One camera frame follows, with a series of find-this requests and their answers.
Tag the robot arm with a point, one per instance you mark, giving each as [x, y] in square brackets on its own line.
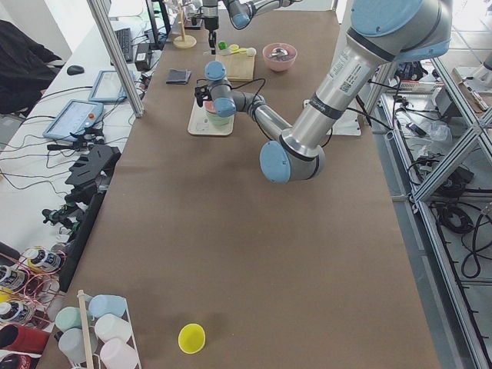
[239, 14]
[380, 32]

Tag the aluminium frame post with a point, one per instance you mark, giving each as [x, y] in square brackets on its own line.
[113, 48]

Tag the wooden cup tree stand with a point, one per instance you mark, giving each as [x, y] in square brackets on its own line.
[181, 39]

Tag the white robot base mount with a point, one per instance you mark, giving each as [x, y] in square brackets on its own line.
[348, 123]

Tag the yellow plastic knife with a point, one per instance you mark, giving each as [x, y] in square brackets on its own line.
[228, 52]

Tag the blue teach pendant near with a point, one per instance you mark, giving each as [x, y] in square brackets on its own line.
[73, 120]

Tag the black keyboard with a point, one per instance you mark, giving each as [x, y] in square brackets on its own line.
[123, 37]

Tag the cup rack with cups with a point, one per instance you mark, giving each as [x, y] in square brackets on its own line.
[97, 332]

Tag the small pink bowl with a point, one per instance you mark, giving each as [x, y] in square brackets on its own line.
[209, 107]

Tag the grey folded cloth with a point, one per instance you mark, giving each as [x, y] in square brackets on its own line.
[178, 76]

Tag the green stacked bowls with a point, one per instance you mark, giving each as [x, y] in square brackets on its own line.
[217, 120]

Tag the yellow plastic cup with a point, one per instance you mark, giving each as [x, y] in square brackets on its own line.
[191, 338]

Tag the blue teach pendant far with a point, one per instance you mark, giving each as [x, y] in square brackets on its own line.
[107, 88]

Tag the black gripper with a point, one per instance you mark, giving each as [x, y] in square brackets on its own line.
[210, 23]
[207, 101]

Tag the blue teach pendant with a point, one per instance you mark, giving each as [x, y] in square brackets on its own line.
[73, 120]
[107, 88]

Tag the bamboo cutting board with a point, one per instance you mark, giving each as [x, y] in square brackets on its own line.
[239, 67]

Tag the cream rabbit tray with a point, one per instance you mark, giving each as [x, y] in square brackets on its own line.
[199, 125]

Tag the large pink bowl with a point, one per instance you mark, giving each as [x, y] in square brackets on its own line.
[276, 65]

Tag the black computer mouse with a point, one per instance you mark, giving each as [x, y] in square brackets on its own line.
[75, 70]

